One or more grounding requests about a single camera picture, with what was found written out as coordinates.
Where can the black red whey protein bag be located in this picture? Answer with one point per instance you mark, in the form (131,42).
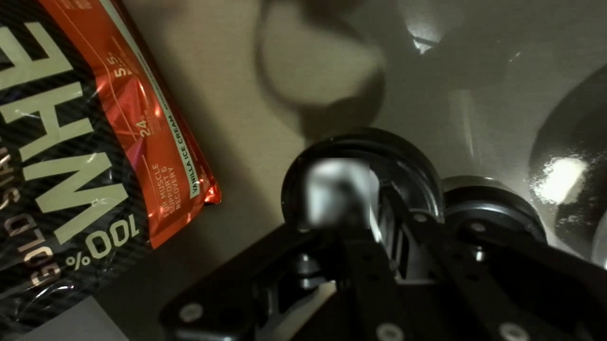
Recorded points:
(81,157)

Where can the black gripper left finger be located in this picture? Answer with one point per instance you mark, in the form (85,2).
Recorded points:
(315,284)

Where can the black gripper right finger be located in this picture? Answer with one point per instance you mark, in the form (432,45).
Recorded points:
(493,290)

